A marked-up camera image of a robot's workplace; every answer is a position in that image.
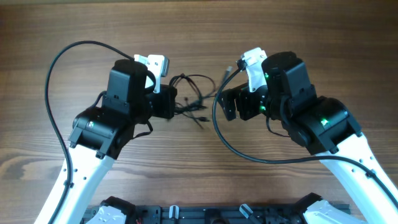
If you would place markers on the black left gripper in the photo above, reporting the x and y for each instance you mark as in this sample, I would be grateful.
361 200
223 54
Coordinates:
168 101

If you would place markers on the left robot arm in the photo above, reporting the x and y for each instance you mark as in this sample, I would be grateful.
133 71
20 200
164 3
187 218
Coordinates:
134 94

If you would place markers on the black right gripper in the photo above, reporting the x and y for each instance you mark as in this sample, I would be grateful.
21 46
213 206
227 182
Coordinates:
228 103

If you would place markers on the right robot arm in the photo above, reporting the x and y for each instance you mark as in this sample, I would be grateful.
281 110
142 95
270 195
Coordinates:
279 87

